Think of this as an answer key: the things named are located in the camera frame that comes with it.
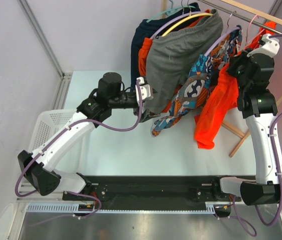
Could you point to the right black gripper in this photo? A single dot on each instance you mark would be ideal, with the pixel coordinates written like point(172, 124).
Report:
point(235, 60)

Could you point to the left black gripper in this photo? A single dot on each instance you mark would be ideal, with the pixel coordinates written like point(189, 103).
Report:
point(147, 114)

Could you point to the bright orange shorts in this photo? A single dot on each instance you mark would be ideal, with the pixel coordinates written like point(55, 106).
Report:
point(223, 97)

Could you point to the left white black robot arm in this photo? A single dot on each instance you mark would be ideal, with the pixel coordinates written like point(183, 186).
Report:
point(39, 166)

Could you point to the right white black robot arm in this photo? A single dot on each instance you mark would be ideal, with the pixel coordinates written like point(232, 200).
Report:
point(258, 106)

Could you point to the purple hanger front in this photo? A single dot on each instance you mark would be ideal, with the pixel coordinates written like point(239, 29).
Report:
point(229, 30)

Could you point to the purple hanger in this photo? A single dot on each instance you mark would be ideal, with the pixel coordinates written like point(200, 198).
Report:
point(229, 30)
point(175, 18)

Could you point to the patterned blue orange shorts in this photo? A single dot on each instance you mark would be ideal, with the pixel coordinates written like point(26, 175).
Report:
point(190, 96)

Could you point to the grey shorts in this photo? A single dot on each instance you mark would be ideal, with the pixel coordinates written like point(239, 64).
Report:
point(178, 65)

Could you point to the dark orange hanging shorts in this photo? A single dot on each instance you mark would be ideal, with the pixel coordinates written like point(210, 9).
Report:
point(144, 57)

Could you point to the purple hanger rear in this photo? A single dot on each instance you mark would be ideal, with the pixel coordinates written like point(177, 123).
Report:
point(175, 18)

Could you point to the yellow hanger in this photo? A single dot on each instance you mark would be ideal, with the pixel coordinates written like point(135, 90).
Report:
point(184, 20)

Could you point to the navy blue shorts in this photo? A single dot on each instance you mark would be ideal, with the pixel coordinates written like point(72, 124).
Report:
point(146, 30)

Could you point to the teal hanger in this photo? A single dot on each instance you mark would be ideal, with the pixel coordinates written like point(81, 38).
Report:
point(168, 8)

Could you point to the white plastic laundry basket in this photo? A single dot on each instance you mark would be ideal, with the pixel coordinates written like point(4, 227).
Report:
point(48, 124)

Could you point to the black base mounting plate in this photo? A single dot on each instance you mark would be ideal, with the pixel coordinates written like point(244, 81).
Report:
point(153, 193)

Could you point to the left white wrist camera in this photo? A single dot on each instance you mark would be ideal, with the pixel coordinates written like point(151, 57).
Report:
point(144, 91)

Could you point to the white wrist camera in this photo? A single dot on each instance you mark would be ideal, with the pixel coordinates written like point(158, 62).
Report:
point(144, 91)
point(269, 48)

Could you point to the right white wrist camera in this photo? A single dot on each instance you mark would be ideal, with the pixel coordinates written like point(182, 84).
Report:
point(269, 48)

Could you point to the metal clothes rail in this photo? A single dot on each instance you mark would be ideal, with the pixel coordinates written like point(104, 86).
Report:
point(263, 5)

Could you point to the wooden clothes rack frame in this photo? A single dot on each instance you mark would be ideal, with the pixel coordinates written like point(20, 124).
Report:
point(274, 7)

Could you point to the aluminium frame post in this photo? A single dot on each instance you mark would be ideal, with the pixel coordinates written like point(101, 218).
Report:
point(27, 10)

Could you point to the white slotted cable duct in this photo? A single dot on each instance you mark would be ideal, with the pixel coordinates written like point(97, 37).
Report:
point(76, 208)

